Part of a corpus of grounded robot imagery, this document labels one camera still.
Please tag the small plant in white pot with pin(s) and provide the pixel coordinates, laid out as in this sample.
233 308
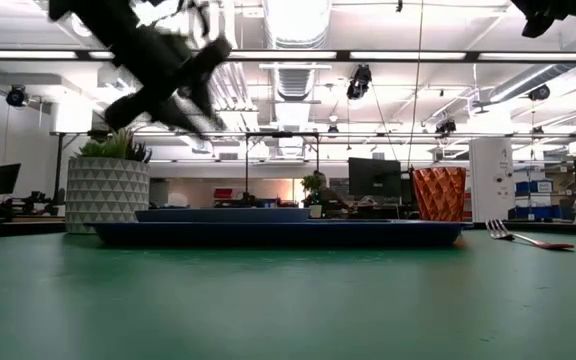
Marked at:
313 184

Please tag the blue storage bin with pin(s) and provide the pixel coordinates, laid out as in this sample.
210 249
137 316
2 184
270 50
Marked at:
543 212
533 187

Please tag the orange faceted cup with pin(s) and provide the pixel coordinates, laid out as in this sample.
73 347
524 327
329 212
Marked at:
438 195

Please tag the black table edge frame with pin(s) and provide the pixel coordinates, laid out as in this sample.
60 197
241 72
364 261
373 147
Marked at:
18 230

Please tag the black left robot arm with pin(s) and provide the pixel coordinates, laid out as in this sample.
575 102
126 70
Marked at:
103 20

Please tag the dark blue plastic tray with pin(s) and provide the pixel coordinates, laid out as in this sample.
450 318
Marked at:
278 235

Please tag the black metal stand frame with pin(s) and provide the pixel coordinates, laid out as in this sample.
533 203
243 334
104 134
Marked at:
282 134

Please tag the red storage bin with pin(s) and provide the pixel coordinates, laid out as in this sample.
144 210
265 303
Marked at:
223 193

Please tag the white triangle pattern pot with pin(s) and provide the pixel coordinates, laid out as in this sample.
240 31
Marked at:
108 195

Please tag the white pillar with signs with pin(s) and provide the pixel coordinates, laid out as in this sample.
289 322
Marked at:
490 180

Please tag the green succulent plant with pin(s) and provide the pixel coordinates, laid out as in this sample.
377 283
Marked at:
115 147

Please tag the black overhead frame bar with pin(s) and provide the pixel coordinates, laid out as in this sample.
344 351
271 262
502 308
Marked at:
343 55

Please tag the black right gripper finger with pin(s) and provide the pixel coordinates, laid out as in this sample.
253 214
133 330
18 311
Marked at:
530 6
537 27

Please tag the silver ventilation duct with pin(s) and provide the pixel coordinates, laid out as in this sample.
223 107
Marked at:
295 30

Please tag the person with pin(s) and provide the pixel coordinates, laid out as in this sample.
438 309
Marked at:
334 197

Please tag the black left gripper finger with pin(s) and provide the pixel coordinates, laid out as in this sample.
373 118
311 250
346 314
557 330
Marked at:
207 105
175 116

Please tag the light blue plate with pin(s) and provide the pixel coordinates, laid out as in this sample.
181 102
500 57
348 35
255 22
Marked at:
218 215

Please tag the black hanging ceiling camera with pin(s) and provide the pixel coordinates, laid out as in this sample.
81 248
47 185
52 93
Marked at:
359 80
445 127

